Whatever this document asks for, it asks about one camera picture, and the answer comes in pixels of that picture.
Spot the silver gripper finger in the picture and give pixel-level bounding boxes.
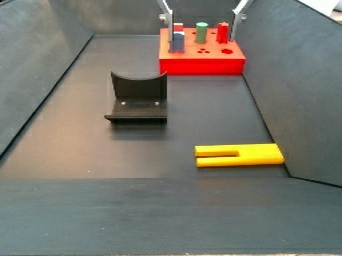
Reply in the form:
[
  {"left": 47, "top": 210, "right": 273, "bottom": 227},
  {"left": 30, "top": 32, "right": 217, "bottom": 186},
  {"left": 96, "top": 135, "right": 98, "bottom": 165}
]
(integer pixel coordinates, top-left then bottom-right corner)
[
  {"left": 157, "top": 0, "right": 174, "bottom": 42},
  {"left": 230, "top": 0, "right": 254, "bottom": 41}
]

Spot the yellow slotted square-circle object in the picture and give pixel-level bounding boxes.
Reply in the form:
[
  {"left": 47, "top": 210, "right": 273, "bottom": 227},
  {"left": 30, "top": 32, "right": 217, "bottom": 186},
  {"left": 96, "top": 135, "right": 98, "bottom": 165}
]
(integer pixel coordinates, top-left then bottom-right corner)
[{"left": 194, "top": 143, "right": 285, "bottom": 167}]

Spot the red square peg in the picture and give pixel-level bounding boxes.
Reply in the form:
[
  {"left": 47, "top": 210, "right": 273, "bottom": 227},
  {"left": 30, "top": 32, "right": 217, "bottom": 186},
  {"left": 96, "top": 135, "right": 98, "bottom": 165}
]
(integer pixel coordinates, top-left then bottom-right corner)
[{"left": 173, "top": 23, "right": 185, "bottom": 33}]

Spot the red peg board fixture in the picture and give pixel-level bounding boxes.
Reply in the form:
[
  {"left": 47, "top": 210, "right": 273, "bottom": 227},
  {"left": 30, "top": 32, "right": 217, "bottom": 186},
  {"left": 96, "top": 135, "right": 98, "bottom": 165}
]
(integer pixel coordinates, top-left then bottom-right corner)
[{"left": 159, "top": 28, "right": 246, "bottom": 75}]

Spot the green cylinder peg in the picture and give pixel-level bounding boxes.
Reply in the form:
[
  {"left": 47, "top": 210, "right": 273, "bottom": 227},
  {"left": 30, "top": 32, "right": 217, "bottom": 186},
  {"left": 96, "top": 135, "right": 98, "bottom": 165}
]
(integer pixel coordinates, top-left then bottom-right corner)
[{"left": 195, "top": 22, "right": 209, "bottom": 44}]

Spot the blue notched peg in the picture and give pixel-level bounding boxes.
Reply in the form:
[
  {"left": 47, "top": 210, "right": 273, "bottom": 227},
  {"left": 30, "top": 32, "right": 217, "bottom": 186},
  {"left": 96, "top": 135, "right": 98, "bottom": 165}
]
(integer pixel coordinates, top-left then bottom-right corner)
[{"left": 170, "top": 32, "right": 185, "bottom": 53}]

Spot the black curved cradle stand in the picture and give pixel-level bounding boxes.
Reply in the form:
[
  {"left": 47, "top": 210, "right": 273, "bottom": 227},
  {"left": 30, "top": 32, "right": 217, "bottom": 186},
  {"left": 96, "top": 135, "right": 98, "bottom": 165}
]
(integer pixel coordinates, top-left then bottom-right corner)
[{"left": 105, "top": 73, "right": 167, "bottom": 122}]

